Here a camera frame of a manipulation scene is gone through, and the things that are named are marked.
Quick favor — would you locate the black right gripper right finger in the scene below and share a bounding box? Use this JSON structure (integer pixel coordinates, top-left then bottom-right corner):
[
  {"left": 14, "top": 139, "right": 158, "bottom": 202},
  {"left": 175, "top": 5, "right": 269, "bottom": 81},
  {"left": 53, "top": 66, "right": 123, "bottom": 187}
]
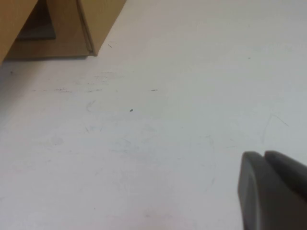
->
[{"left": 263, "top": 150, "right": 307, "bottom": 230}]

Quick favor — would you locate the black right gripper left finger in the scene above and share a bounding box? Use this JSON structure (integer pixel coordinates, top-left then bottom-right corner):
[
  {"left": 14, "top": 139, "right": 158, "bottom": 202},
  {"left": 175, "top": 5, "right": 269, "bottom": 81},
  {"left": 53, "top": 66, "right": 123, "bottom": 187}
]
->
[{"left": 237, "top": 151, "right": 270, "bottom": 230}]

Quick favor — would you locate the cardboard drawer with window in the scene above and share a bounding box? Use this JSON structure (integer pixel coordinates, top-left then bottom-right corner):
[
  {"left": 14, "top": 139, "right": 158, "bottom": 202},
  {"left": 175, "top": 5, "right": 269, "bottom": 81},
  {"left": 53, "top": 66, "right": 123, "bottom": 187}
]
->
[
  {"left": 4, "top": 0, "right": 94, "bottom": 60},
  {"left": 0, "top": 0, "right": 40, "bottom": 65}
]

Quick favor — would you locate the brown cardboard shoe box shell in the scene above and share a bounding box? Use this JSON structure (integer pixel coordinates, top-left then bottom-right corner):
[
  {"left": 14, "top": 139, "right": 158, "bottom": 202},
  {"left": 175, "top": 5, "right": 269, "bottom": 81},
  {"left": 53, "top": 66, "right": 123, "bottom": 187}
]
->
[{"left": 76, "top": 0, "right": 128, "bottom": 57}]

